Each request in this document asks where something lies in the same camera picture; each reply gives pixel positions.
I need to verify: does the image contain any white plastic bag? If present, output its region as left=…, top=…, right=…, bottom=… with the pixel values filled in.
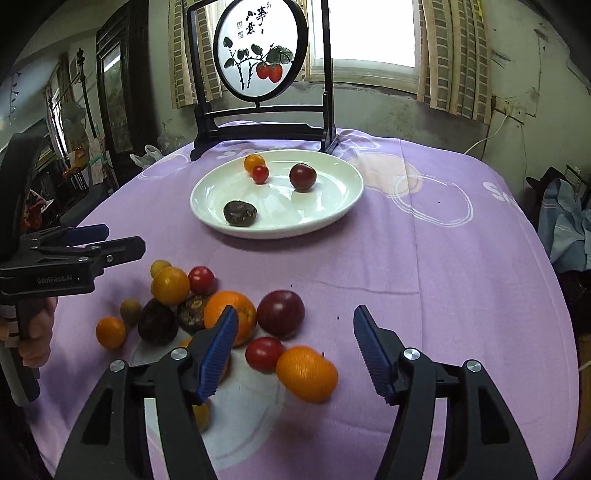
left=130, top=144, right=163, bottom=168

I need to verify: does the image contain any white cable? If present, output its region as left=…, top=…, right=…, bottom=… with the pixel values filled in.
left=464, top=111, right=507, bottom=156

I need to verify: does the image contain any small olive green fruit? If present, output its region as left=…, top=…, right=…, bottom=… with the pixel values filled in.
left=120, top=298, right=142, bottom=325

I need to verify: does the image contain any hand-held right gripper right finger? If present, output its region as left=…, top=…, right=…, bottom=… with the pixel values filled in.
left=353, top=304, right=539, bottom=480

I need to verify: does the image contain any dark red plum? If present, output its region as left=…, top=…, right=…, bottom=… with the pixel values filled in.
left=257, top=290, right=306, bottom=340
left=289, top=163, right=317, bottom=192

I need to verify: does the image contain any blue cloth pile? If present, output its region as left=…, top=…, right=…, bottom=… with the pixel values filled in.
left=538, top=178, right=591, bottom=273

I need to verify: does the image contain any white oval plate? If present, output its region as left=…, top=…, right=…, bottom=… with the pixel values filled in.
left=189, top=148, right=365, bottom=238

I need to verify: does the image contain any orange mandarin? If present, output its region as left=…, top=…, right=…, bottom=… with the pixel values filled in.
left=276, top=346, right=339, bottom=404
left=191, top=399, right=213, bottom=433
left=204, top=291, right=257, bottom=348

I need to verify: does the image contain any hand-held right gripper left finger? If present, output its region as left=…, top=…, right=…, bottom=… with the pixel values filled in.
left=54, top=305, right=239, bottom=480

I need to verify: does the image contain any purple tablecloth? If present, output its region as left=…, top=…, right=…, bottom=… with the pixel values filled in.
left=28, top=121, right=580, bottom=480

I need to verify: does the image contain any wall socket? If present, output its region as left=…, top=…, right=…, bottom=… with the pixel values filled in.
left=491, top=99, right=527, bottom=123

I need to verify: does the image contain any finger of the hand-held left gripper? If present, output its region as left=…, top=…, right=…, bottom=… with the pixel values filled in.
left=33, top=236, right=147, bottom=278
left=27, top=224, right=110, bottom=251

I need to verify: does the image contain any striped beige curtain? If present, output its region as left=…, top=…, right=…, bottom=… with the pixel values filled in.
left=418, top=0, right=493, bottom=124
left=168, top=0, right=228, bottom=110

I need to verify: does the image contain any window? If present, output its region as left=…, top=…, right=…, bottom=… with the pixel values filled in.
left=302, top=0, right=423, bottom=91

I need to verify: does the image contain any round painted screen black stand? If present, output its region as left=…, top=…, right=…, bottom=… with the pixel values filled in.
left=187, top=0, right=341, bottom=162

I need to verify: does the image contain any person's left hand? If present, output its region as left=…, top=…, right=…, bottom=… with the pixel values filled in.
left=18, top=295, right=59, bottom=368

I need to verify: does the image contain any dark wooden cabinet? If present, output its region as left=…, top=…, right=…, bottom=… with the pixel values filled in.
left=95, top=9, right=154, bottom=190

